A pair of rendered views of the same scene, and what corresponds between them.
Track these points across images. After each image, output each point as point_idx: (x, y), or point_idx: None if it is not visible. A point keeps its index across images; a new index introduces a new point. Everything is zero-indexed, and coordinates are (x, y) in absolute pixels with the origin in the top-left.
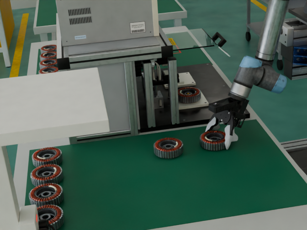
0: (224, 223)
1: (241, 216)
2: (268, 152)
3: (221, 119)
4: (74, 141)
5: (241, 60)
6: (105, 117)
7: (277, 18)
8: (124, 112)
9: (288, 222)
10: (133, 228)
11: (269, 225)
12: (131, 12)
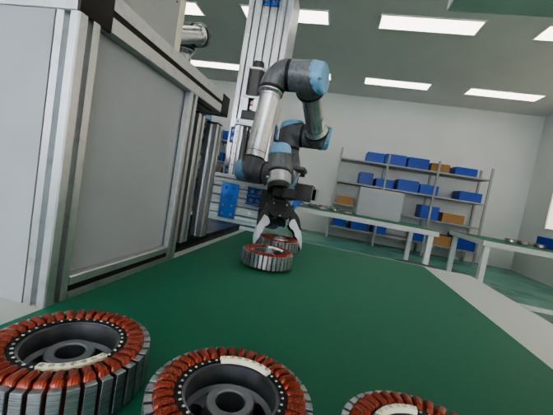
0: (480, 304)
1: (457, 292)
2: (321, 248)
3: (280, 215)
4: (62, 291)
5: (275, 146)
6: None
7: (274, 115)
8: (163, 206)
9: (463, 283)
10: (542, 366)
11: (473, 290)
12: (155, 18)
